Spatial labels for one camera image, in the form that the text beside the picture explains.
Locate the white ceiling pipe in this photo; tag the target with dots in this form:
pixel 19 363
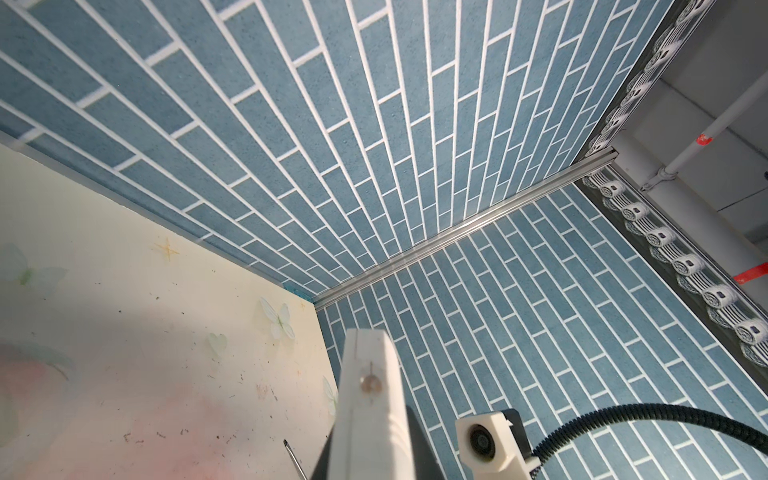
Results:
pixel 746 100

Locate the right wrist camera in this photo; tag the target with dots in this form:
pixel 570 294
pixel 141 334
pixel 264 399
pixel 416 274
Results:
pixel 495 446

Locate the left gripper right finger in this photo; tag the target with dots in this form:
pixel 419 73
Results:
pixel 425 462

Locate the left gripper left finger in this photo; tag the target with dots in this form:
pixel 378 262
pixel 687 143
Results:
pixel 321 468

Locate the orange black screwdriver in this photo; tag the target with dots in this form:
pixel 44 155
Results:
pixel 302 474

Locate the white remote control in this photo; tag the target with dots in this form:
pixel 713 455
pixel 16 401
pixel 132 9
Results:
pixel 370 437

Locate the right aluminium corner post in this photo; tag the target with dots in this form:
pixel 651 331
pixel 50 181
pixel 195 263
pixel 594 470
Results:
pixel 570 175

